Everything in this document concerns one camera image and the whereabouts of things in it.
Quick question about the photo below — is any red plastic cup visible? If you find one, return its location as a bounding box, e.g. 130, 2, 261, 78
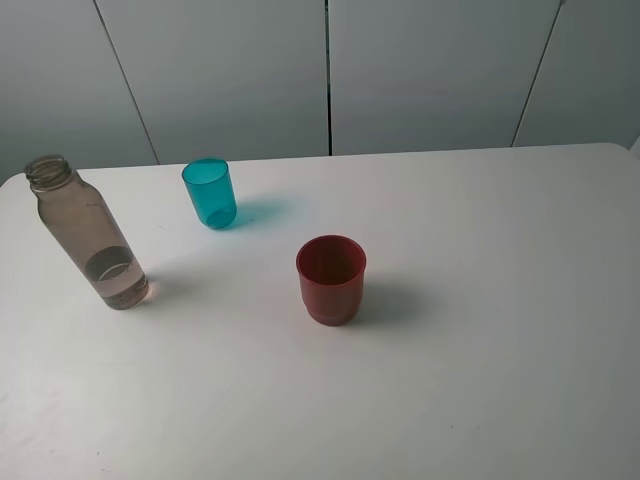
296, 235, 367, 327

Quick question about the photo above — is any clear brownish plastic bottle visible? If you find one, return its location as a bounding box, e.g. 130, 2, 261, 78
24, 155, 149, 310

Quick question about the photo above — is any teal translucent plastic cup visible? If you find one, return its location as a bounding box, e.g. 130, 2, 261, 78
181, 158, 237, 229

